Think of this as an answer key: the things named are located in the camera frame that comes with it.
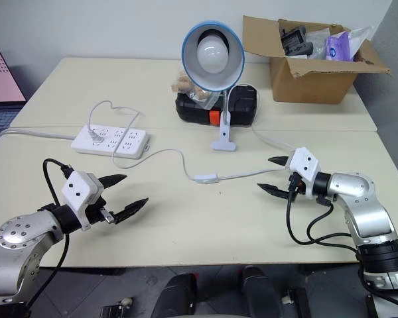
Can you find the black grey device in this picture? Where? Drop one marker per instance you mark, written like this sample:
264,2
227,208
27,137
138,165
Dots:
293,41

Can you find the white power strip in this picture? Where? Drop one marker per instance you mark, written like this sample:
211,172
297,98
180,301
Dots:
126,142

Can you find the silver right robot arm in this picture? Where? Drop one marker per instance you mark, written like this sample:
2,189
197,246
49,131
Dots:
365,212

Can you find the white crumpled plastic bag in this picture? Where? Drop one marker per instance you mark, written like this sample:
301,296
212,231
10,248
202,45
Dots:
361,34

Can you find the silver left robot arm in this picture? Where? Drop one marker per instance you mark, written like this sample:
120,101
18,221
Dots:
18,233

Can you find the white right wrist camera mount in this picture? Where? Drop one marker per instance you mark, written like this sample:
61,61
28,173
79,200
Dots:
305,164

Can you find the open laptop with pink screen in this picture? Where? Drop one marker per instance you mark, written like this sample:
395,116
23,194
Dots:
0,79

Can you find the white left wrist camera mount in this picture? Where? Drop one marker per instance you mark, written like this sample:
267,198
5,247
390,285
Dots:
76,191

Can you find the brown cardboard box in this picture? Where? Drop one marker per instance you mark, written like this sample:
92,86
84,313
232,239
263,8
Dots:
308,83

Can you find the clear bag of brown pieces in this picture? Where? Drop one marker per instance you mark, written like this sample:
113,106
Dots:
185,86

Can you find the purple wipes packet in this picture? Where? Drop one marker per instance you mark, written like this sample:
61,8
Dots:
340,48

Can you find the dark rounded shape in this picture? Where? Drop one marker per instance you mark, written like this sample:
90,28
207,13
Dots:
179,296
260,291

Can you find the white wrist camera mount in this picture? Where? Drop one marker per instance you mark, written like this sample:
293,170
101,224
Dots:
305,164
76,191

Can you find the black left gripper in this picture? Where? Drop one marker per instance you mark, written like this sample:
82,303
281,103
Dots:
94,210

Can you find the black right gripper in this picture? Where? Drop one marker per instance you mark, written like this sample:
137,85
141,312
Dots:
296,185

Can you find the black plastic tool case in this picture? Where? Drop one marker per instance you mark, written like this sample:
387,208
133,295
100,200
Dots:
242,106

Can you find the white power plug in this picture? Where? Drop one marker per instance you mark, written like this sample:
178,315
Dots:
96,136

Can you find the white round light bulb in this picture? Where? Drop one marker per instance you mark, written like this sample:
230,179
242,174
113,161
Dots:
212,54

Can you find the blue white clamp desk lamp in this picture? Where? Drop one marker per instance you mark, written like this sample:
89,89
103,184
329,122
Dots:
215,81

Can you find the clear plastic bag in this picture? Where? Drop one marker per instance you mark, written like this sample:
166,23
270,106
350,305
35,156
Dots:
318,41

